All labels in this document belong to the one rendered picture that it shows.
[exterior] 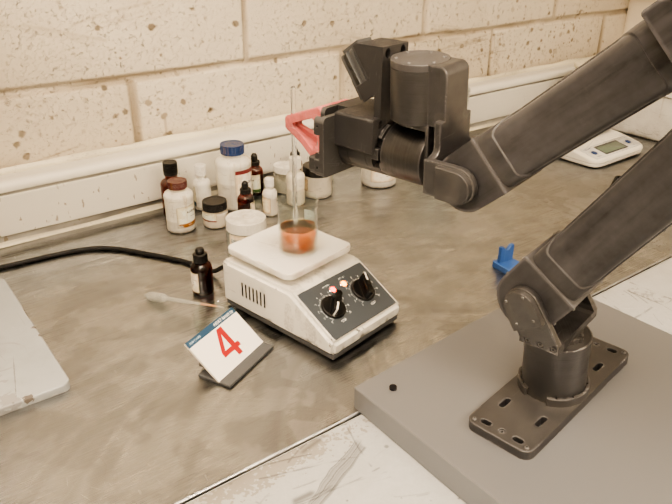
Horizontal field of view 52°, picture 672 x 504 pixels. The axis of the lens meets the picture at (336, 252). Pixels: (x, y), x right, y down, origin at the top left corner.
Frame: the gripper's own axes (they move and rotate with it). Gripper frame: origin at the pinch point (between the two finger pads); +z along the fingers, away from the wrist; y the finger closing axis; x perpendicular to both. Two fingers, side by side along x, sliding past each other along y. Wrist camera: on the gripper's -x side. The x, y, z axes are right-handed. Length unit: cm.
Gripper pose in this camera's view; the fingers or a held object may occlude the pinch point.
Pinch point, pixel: (293, 122)
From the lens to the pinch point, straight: 81.2
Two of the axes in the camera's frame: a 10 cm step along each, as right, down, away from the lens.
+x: -0.1, 8.9, 4.5
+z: -7.6, -3.0, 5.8
